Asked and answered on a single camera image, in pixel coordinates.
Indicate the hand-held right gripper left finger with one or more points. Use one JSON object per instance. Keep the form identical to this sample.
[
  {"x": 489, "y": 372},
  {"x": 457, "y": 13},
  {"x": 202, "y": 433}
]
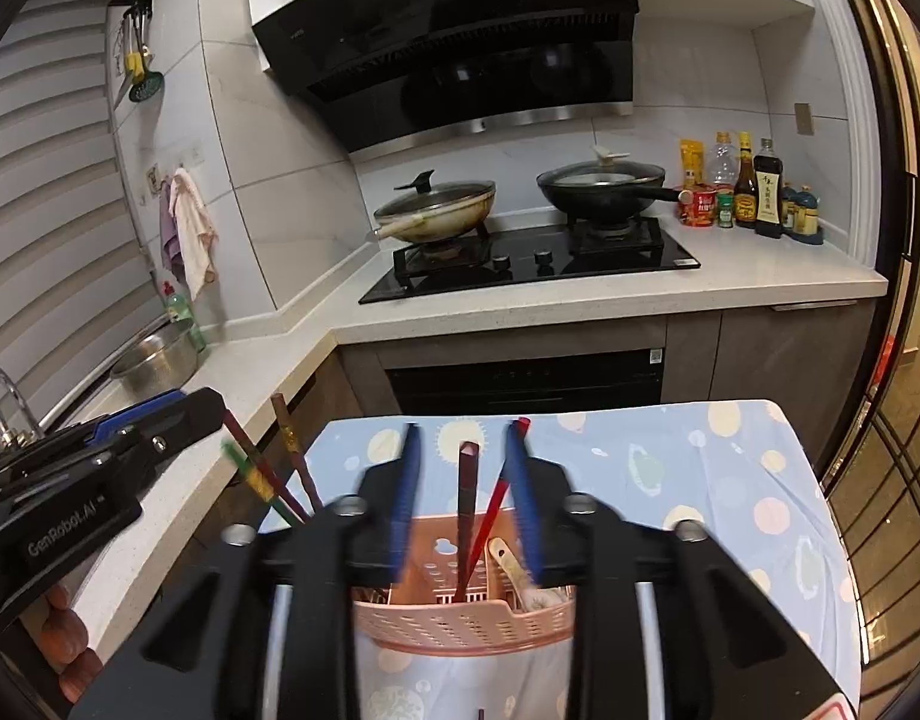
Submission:
[{"x": 406, "y": 495}]

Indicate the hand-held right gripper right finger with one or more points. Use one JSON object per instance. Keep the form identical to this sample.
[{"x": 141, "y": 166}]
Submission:
[{"x": 521, "y": 495}]

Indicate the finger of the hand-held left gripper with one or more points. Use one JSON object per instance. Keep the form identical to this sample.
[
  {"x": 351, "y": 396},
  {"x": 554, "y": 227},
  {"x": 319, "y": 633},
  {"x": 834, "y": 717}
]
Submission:
[
  {"x": 141, "y": 411},
  {"x": 186, "y": 424}
]

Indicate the white ceramic soup spoon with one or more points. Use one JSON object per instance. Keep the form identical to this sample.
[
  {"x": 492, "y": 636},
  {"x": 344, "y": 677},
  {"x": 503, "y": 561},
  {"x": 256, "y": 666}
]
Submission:
[{"x": 505, "y": 556}]

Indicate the green chopstick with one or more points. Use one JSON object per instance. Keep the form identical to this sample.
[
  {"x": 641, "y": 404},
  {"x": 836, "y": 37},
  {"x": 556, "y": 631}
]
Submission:
[{"x": 253, "y": 476}]

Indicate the pink perforated utensil holder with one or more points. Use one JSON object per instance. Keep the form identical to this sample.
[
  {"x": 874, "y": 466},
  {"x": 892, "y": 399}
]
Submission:
[{"x": 460, "y": 626}]

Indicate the person's left hand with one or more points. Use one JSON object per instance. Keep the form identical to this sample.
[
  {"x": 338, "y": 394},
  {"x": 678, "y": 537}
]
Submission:
[{"x": 73, "y": 645}]

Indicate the stainless steel pot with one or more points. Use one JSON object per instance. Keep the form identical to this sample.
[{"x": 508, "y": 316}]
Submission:
[{"x": 156, "y": 364}]

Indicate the green dish soap bottle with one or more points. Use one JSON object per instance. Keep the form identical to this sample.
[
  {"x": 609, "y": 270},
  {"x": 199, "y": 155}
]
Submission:
[{"x": 180, "y": 307}]

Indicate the black built-in oven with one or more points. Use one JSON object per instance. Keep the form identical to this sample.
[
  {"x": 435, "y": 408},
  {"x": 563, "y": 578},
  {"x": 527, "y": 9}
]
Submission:
[{"x": 527, "y": 382}]

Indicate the chrome sink faucet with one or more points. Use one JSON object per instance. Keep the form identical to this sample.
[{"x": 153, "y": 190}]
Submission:
[{"x": 6, "y": 405}]

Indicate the blue printed tablecloth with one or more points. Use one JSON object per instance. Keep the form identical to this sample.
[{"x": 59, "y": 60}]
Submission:
[{"x": 692, "y": 480}]

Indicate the purple hanging cloth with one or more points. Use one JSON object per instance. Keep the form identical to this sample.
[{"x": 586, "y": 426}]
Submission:
[{"x": 168, "y": 240}]

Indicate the white hanging towel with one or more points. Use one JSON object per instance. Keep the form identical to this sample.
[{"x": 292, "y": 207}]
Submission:
[{"x": 193, "y": 232}]

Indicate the white window blinds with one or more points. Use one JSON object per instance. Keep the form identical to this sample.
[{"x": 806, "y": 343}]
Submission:
[{"x": 54, "y": 240}]

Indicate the black gas stove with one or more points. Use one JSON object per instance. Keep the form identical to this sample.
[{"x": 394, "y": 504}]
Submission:
[{"x": 535, "y": 266}]

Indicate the beige frying pan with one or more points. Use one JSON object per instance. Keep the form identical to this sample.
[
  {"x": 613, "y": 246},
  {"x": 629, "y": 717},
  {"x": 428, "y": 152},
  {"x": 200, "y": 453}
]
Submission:
[{"x": 445, "y": 221}]

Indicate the glass pan lid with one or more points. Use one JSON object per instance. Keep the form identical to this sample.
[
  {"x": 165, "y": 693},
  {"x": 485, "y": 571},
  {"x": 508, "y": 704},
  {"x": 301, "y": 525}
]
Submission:
[{"x": 437, "y": 195}]

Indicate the black wok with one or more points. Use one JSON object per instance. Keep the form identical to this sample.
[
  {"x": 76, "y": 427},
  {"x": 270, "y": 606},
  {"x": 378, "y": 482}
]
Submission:
[{"x": 602, "y": 202}]

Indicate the green hanging skimmer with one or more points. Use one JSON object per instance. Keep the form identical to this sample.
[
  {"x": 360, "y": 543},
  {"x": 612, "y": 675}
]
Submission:
[{"x": 146, "y": 86}]

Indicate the white kitchen countertop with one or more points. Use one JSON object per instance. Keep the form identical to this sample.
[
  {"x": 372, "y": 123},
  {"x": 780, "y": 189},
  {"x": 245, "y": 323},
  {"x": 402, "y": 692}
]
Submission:
[{"x": 767, "y": 277}]

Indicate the glass wok lid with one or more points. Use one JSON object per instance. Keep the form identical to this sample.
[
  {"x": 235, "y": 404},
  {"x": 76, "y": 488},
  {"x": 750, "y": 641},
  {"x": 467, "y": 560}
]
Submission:
[{"x": 602, "y": 174}]

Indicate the red instant noodle cup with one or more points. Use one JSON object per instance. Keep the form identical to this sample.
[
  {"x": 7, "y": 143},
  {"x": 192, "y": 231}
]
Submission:
[{"x": 696, "y": 208}]

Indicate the small green-capped spice jar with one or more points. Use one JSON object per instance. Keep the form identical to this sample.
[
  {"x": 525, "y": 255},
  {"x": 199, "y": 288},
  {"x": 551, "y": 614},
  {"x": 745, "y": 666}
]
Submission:
[{"x": 724, "y": 211}]

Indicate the brown sauce bottle yellow cap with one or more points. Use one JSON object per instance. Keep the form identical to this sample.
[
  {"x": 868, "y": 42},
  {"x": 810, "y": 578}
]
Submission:
[{"x": 745, "y": 199}]

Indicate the yellow seasoning packet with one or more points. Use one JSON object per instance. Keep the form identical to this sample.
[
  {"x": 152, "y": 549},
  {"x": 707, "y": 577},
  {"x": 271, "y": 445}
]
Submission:
[{"x": 692, "y": 161}]

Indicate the dark soy sauce bottle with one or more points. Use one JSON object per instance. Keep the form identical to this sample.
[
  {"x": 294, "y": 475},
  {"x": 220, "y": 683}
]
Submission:
[{"x": 769, "y": 199}]

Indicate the clear plastic bottle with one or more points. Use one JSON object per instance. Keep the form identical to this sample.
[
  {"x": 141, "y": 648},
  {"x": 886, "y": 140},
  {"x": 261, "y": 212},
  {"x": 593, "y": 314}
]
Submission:
[{"x": 723, "y": 161}]

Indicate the blue rack of seasoning jars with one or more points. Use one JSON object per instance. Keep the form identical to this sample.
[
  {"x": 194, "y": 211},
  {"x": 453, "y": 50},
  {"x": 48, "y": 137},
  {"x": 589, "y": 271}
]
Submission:
[{"x": 803, "y": 221}]

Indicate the black range hood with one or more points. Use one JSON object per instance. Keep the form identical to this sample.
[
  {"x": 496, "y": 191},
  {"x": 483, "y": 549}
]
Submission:
[{"x": 460, "y": 67}]

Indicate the sliding glass door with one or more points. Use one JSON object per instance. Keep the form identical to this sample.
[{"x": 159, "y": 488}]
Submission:
[{"x": 902, "y": 277}]

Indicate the wall outlet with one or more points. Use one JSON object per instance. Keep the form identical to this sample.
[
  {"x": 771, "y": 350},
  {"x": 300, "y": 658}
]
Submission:
[{"x": 804, "y": 118}]

